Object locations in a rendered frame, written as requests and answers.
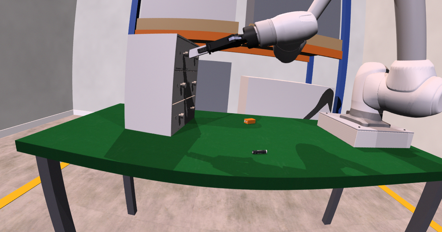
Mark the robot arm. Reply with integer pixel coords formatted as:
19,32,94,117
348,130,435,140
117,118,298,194
254,0,442,128

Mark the small grey chest of drawers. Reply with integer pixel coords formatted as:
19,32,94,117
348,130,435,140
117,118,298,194
125,33,200,136

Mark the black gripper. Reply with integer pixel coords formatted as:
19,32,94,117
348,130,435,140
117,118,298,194
188,25,259,58

